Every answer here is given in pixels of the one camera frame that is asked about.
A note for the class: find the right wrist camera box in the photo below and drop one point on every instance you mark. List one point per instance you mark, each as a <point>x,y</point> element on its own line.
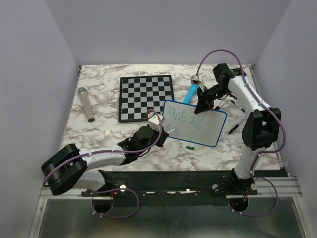
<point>198,82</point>

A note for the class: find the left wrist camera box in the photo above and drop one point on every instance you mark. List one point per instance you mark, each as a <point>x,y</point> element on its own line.
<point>153,122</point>

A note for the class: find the blue framed whiteboard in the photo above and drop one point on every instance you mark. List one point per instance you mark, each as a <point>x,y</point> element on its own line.
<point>203,129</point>

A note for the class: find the black white chessboard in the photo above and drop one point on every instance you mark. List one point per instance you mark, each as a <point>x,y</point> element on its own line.
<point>138,94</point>

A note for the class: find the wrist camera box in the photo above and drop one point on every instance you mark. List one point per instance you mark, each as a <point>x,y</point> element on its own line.
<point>198,82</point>
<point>153,122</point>

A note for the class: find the light blue cylinder tube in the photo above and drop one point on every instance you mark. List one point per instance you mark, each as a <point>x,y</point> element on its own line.
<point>192,91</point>

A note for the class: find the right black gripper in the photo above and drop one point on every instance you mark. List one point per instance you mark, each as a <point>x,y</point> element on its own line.
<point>203,103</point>

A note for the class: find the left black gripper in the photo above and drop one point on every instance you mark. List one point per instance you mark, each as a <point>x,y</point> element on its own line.
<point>164,135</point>

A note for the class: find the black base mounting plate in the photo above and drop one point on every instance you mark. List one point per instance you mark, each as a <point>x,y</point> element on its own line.
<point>120,194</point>

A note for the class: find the glitter filled clear tube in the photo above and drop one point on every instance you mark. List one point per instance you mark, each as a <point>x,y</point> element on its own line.
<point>83,94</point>

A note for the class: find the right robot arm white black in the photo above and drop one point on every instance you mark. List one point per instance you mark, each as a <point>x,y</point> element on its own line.
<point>261,128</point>

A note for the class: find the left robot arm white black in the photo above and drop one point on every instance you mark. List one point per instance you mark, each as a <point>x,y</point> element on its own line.
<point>69,167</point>

